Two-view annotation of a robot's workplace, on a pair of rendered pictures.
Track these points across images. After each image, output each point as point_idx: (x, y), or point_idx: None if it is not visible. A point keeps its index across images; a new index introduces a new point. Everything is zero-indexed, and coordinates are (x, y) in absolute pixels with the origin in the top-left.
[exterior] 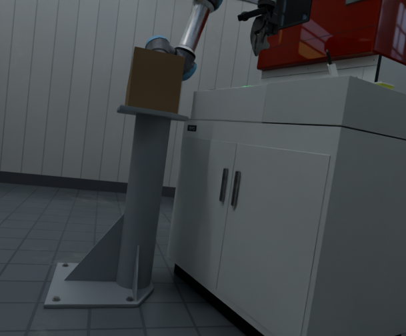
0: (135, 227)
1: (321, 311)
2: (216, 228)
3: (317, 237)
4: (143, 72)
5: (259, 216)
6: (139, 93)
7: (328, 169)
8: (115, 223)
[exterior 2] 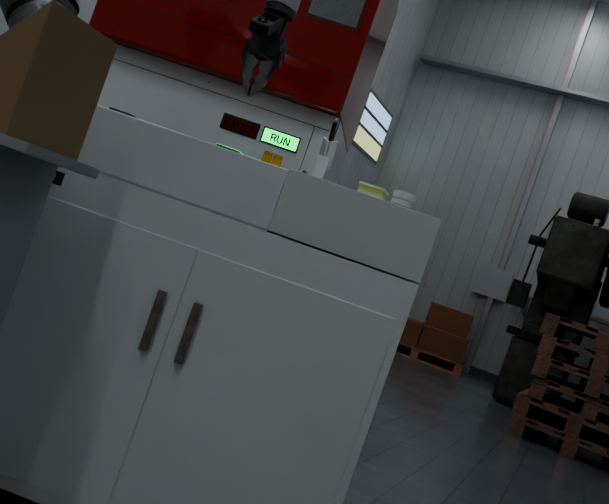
0: None
1: None
2: (117, 399)
3: (359, 429)
4: (51, 61)
5: (244, 388)
6: (33, 106)
7: (390, 338)
8: None
